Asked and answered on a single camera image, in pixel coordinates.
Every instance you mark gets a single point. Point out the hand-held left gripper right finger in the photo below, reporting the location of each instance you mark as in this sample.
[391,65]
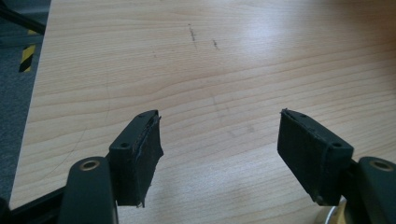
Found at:
[306,155]

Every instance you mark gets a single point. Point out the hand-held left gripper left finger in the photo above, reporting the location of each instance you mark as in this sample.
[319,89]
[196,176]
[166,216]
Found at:
[137,168]

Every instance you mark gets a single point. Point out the silver round metal object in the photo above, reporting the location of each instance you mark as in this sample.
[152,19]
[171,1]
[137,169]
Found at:
[331,214]

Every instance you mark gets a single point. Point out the yellow black hazard tape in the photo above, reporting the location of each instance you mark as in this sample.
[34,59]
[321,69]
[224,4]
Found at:
[27,56]

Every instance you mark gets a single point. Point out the black metal bar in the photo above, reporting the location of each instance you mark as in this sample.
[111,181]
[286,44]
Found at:
[21,20]

